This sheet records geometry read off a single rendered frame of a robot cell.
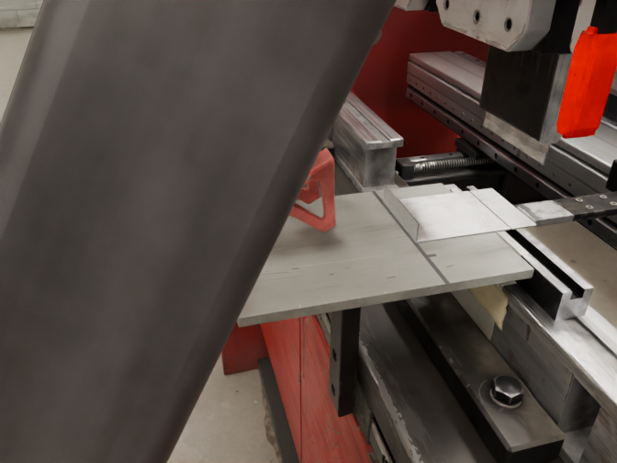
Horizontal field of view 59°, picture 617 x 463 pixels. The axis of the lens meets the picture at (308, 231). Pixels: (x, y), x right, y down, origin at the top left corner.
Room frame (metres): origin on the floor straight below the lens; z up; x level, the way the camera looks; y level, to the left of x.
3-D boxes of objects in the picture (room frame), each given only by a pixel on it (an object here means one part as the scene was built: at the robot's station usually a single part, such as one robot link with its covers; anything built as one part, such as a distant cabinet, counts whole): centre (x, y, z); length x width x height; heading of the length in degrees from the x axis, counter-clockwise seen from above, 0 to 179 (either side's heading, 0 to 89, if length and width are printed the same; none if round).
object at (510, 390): (0.34, -0.17, 0.91); 0.03 x 0.03 x 0.02
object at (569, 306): (0.46, -0.20, 0.99); 0.20 x 0.03 x 0.03; 15
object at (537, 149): (0.49, -0.19, 1.13); 0.10 x 0.02 x 0.10; 15
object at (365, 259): (0.45, -0.05, 1.00); 0.26 x 0.18 x 0.01; 105
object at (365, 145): (1.02, -0.05, 0.92); 0.50 x 0.06 x 0.10; 15
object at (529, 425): (0.44, -0.15, 0.89); 0.30 x 0.05 x 0.03; 15
